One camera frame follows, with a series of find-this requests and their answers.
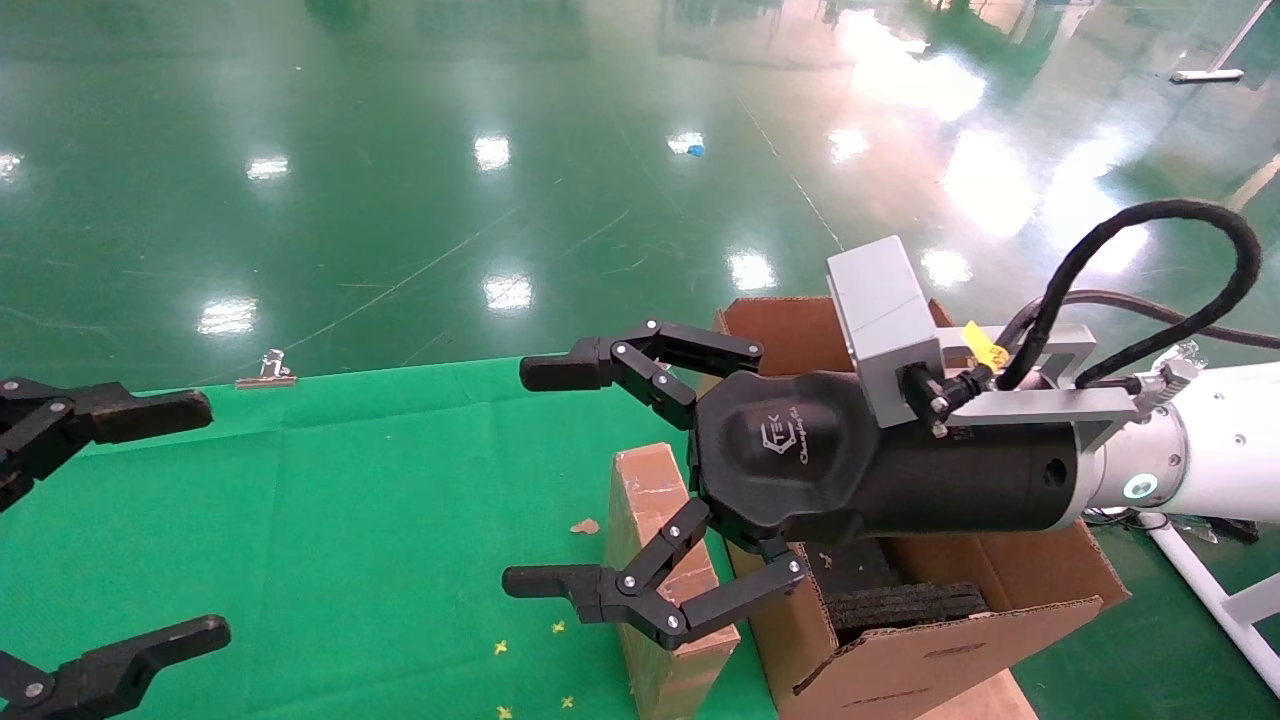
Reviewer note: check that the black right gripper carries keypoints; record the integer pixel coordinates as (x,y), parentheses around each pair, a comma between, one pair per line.
(800,450)

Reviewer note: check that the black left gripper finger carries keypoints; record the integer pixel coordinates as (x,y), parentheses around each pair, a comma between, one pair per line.
(120,412)
(110,665)

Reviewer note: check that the small brown cardboard box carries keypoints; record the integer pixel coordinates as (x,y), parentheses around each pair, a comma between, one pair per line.
(650,490)

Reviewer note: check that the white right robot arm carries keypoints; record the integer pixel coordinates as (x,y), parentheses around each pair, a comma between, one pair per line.
(1220,450)

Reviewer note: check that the small cardboard scrap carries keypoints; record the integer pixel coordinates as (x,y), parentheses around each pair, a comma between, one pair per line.
(585,526)

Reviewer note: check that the large open cardboard carton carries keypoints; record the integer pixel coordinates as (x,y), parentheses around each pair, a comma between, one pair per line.
(900,680)

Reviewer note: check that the silver metal binder clip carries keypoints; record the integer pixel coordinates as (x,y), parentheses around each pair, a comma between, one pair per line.
(268,372)

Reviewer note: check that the green table cloth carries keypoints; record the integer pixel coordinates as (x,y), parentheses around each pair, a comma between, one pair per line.
(350,520)

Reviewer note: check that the black foam lining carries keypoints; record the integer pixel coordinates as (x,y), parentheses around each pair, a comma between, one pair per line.
(900,606)

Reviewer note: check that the white metal stand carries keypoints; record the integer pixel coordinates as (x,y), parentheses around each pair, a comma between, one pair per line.
(1207,75)

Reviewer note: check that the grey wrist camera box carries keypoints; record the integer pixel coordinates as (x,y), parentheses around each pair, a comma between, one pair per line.
(885,310)

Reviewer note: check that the grey metal camera bracket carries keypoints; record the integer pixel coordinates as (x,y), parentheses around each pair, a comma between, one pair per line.
(1040,408)

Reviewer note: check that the white metal frame leg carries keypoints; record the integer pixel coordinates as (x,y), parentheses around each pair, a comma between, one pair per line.
(1210,590)

